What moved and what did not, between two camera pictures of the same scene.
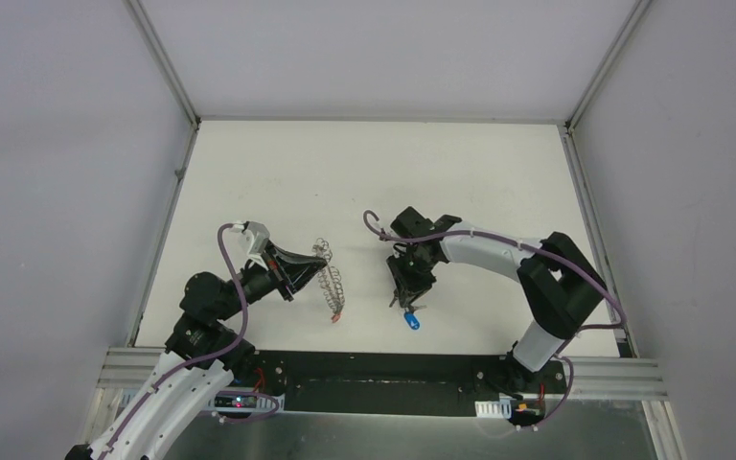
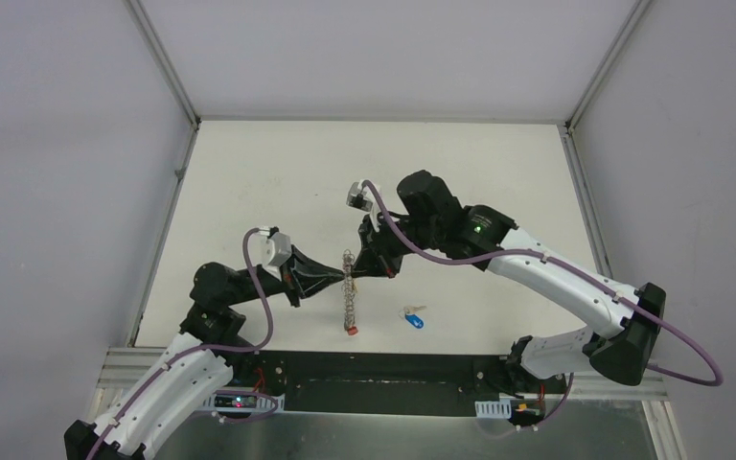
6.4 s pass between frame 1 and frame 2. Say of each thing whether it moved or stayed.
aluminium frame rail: stayed
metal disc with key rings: moved
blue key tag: stayed
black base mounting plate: stayed
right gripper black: moved
